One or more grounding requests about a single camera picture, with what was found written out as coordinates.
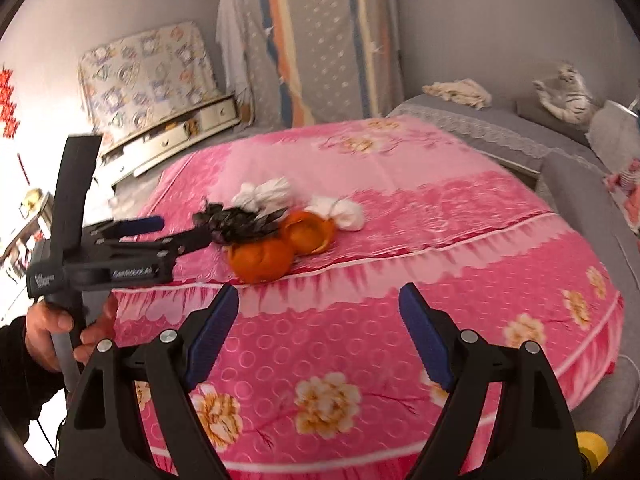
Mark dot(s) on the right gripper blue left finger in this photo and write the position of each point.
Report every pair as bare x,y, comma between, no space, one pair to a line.
204,334

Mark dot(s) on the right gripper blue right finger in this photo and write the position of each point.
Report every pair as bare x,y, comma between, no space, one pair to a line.
432,333

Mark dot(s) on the whole orange peel ball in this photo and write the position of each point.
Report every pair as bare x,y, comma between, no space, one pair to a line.
263,261

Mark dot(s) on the orange peel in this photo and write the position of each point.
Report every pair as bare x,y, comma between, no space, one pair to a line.
307,233

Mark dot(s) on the person's left hand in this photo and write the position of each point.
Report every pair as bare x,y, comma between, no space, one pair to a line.
43,321

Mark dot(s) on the white drawer cabinet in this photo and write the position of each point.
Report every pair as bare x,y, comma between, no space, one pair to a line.
144,150

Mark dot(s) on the pink floral quilt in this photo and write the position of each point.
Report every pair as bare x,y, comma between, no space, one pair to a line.
319,378

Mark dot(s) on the white tissue ball right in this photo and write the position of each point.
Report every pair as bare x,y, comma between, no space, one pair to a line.
347,215

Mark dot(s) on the white tissue ball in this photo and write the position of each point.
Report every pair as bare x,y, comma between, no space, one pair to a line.
347,215
262,198

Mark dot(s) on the white tissue ball left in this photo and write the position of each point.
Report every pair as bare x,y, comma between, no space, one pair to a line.
262,198

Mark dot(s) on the cartoon patterned mattress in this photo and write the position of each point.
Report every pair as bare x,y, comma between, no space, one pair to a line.
136,83

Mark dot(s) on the grey sofa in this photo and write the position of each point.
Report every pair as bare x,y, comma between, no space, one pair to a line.
570,178

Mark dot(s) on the cream crumpled cloth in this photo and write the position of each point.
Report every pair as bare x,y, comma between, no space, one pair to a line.
465,92

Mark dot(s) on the grey cushion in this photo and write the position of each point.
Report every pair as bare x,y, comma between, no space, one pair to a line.
531,109

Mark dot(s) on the floral pink small cloth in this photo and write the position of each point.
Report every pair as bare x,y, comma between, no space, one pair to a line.
624,189

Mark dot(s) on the white tiger plush toy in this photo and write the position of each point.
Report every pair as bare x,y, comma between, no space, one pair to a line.
566,97

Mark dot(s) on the white hanging garment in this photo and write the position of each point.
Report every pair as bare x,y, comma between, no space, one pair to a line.
231,37

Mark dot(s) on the striped grey mattress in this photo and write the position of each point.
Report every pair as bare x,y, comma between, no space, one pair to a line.
320,61

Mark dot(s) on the red wall decoration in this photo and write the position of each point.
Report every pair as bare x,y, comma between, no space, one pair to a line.
8,121

